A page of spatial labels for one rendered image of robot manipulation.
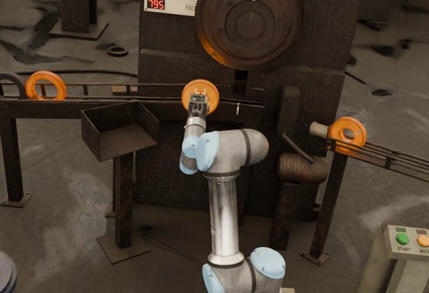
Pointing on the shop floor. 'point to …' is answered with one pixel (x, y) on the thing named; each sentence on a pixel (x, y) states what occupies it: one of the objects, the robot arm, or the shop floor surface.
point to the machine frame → (189, 65)
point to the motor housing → (292, 192)
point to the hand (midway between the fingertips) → (200, 93)
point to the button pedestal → (407, 260)
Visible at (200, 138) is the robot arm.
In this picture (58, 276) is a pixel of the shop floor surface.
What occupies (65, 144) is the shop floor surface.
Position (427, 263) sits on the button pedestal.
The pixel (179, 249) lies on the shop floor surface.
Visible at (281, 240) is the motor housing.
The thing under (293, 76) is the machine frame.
